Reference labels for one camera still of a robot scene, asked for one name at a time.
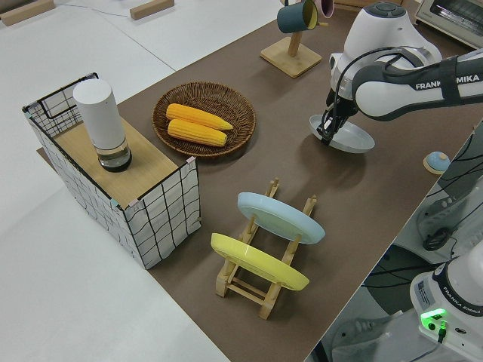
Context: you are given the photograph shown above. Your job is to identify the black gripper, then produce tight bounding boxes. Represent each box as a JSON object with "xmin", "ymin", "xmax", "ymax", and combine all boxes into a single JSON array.
[{"xmin": 318, "ymin": 87, "xmax": 358, "ymax": 148}]

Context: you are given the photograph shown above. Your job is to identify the gray round plate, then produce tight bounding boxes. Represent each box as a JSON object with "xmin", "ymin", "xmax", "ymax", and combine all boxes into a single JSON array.
[{"xmin": 309, "ymin": 114, "xmax": 377, "ymax": 154}]

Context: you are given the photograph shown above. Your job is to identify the light blue plate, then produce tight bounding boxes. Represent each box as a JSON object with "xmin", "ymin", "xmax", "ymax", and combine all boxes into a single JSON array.
[{"xmin": 237, "ymin": 192, "xmax": 327, "ymax": 247}]

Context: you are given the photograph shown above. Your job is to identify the yellow plate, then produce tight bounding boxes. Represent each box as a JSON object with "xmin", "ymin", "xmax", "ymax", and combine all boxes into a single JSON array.
[{"xmin": 210, "ymin": 232, "xmax": 312, "ymax": 293}]

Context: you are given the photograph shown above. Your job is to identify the wooden plate rack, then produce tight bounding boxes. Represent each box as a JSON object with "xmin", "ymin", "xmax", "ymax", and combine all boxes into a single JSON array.
[{"xmin": 214, "ymin": 176, "xmax": 318, "ymax": 321}]

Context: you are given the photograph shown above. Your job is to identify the brown table mat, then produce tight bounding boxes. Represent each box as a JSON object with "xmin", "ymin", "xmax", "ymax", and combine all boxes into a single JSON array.
[{"xmin": 36, "ymin": 0, "xmax": 483, "ymax": 362}]

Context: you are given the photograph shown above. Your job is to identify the wooden mug tree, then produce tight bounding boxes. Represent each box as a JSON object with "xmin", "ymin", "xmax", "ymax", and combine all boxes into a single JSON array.
[{"xmin": 260, "ymin": 0, "xmax": 323, "ymax": 79}]

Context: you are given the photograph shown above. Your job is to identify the brown wicker basket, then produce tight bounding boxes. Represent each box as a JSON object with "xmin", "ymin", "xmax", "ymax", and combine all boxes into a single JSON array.
[{"xmin": 152, "ymin": 82, "xmax": 257, "ymax": 158}]

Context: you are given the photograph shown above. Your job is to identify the blue dome wooden bell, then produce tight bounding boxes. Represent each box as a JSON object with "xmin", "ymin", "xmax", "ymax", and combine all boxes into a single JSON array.
[{"xmin": 423, "ymin": 150, "xmax": 451, "ymax": 175}]

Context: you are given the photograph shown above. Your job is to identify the dark teal mug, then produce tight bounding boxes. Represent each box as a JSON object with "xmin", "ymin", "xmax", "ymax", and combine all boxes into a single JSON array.
[{"xmin": 276, "ymin": 0, "xmax": 320, "ymax": 35}]

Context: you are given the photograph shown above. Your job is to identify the pink mug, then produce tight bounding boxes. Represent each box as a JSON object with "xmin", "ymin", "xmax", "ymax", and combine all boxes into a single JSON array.
[{"xmin": 314, "ymin": 0, "xmax": 335, "ymax": 20}]

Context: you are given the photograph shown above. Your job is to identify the yellow corn cob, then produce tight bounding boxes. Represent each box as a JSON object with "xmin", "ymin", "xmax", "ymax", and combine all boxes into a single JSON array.
[
  {"xmin": 165, "ymin": 103, "xmax": 235, "ymax": 132},
  {"xmin": 166, "ymin": 118, "xmax": 229, "ymax": 149}
]

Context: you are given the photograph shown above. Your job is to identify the white toaster oven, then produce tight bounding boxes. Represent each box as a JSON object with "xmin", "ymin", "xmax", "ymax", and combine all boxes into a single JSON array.
[{"xmin": 414, "ymin": 0, "xmax": 483, "ymax": 51}]

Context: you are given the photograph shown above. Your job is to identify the light wooden block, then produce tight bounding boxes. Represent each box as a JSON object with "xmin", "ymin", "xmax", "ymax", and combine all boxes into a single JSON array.
[
  {"xmin": 0, "ymin": 0, "xmax": 56, "ymax": 27},
  {"xmin": 129, "ymin": 0, "xmax": 176, "ymax": 20}
]

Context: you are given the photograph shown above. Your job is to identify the white cylinder bottle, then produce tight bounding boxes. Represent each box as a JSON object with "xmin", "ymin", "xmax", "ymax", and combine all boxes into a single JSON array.
[{"xmin": 72, "ymin": 78, "xmax": 134, "ymax": 174}]

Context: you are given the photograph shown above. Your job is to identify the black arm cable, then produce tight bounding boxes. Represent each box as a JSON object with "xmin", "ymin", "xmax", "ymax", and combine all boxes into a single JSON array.
[{"xmin": 325, "ymin": 45, "xmax": 420, "ymax": 114}]

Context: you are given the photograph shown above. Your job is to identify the wire grid box wooden shelf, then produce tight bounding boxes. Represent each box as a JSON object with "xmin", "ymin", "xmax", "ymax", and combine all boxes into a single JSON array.
[{"xmin": 21, "ymin": 72, "xmax": 202, "ymax": 271}]

